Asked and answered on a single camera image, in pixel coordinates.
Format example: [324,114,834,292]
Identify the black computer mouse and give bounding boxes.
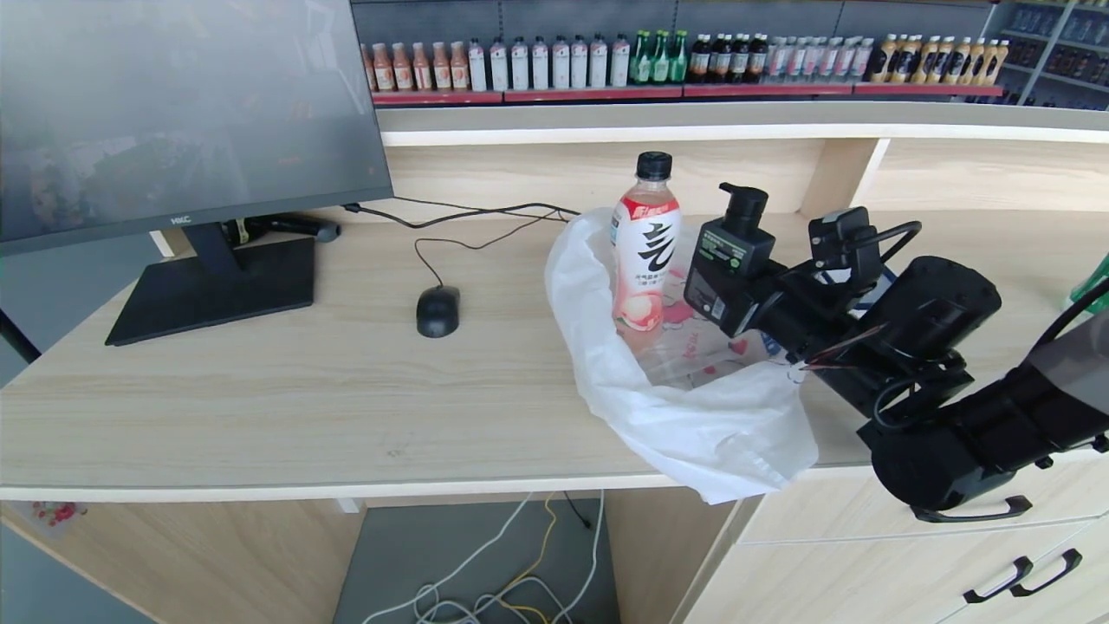
[413,211,573,340]

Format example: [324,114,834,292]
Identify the black cable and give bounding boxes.
[853,220,924,266]
[342,197,581,231]
[1034,277,1109,352]

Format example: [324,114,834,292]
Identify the wooden drawer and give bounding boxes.
[940,524,1109,624]
[683,517,1109,624]
[739,446,1109,545]

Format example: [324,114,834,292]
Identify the pink drink bottle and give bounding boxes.
[610,151,683,354]

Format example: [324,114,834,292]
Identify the wooden counter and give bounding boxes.
[0,102,1109,624]

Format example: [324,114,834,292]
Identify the black handheld scanner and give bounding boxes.
[221,213,342,249]

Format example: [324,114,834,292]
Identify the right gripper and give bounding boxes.
[752,258,886,358]

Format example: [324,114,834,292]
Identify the black pump bottle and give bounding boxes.
[684,182,778,340]

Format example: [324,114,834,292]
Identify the white cable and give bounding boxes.
[362,490,607,624]

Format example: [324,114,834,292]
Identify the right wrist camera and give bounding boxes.
[808,206,883,271]

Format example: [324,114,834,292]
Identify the white plastic shopping bag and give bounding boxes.
[544,206,820,506]

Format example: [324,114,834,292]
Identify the black shop shelf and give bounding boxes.
[351,0,1008,107]

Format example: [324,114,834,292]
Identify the black computer monitor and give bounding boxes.
[0,0,395,348]

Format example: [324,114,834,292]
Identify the yellow cable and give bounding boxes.
[475,494,561,624]

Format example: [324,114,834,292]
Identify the grey shop shelf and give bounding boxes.
[966,0,1109,110]

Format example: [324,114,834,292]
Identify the green plastic item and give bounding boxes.
[1067,253,1109,315]

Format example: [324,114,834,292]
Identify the row of bottles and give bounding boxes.
[1015,43,1109,86]
[1009,7,1109,46]
[360,30,1011,94]

